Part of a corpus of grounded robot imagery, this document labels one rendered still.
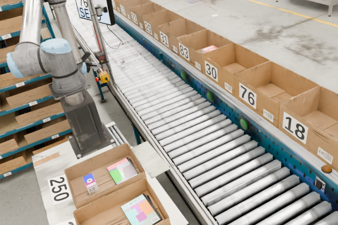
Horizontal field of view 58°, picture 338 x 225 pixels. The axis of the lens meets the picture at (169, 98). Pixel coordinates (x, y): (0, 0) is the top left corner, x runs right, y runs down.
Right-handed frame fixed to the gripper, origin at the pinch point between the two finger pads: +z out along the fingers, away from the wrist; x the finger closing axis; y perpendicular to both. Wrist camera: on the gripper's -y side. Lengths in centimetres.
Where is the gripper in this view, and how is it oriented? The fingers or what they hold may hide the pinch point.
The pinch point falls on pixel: (100, 65)
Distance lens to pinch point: 261.2
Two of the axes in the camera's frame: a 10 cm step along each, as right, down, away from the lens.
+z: 8.4, 1.1, 5.3
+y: -3.2, 8.9, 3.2
